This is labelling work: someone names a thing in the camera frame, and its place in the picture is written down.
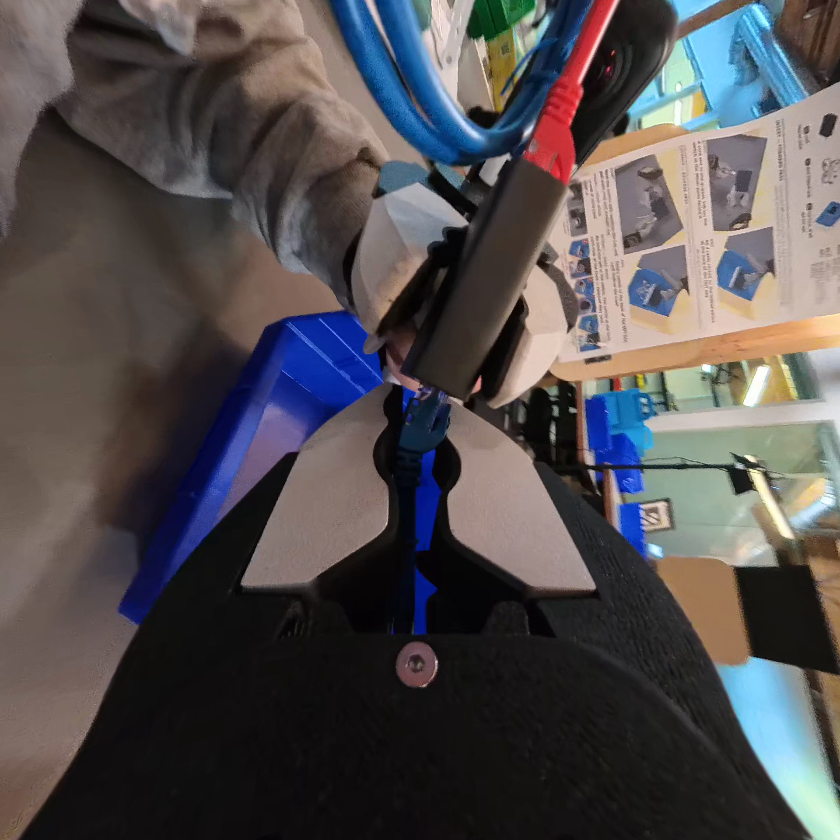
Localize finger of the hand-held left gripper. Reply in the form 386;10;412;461
350;182;471;355
484;266;571;410

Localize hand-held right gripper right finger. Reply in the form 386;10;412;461
444;403;599;601

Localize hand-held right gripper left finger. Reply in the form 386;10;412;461
240;384;401;597

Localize red ethernet cable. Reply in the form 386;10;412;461
521;0;621;185

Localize black network adapter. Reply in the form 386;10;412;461
400;161;568;401

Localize blue plastic bin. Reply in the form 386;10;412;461
118;311;437;634

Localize blue ethernet cable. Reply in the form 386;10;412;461
392;386;454;634
328;0;595;166

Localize person's left hand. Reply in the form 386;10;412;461
367;323;429;389

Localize row of blue storage bins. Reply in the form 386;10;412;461
584;387;657;559

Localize green plastic box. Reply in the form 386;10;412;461
466;0;536;40

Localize instruction sheet on board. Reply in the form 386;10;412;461
548;85;840;382

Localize cardboard panel with black sheet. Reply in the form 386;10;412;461
656;554;840;673

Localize black boom lamp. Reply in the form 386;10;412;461
577;453;798;539

